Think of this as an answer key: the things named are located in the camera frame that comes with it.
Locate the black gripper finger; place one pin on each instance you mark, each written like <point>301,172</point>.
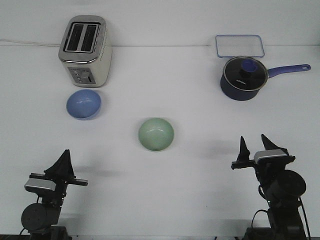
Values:
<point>244,153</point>
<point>70,170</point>
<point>60,167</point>
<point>272,147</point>

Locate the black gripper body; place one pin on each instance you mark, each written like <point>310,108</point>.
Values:
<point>57,196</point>
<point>265,169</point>

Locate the blue bowl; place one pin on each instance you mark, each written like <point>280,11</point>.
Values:
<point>84,104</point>

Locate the green bowl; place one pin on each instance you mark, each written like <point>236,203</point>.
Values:
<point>156,134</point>

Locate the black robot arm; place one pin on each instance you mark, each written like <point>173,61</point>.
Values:
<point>280,187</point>
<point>41,218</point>

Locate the glass pot lid blue knob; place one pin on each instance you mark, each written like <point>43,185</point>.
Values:
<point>245,73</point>

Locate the clear blue-rimmed container lid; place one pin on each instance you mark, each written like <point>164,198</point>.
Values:
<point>237,45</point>

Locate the silver two-slot toaster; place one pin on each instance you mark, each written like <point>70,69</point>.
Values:
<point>86,51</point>

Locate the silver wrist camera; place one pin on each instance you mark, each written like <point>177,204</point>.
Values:
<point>35,185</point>
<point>264,156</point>

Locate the blue saucepan with handle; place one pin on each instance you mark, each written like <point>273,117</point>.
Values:
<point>242,95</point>

